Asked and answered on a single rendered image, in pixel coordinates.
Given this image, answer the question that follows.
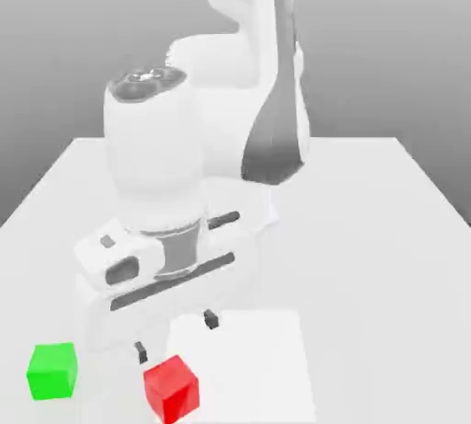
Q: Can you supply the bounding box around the small green cube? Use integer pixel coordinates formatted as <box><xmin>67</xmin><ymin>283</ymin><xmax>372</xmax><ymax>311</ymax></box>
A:
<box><xmin>26</xmin><ymin>341</ymin><xmax>79</xmax><ymax>402</ymax></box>

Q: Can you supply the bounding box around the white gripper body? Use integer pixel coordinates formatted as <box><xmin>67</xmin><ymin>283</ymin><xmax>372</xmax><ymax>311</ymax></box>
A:
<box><xmin>83</xmin><ymin>233</ymin><xmax>259</xmax><ymax>354</ymax></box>

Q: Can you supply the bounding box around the small red cube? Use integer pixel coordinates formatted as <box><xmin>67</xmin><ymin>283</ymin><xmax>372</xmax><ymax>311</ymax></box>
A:
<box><xmin>143</xmin><ymin>354</ymin><xmax>201</xmax><ymax>424</ymax></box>

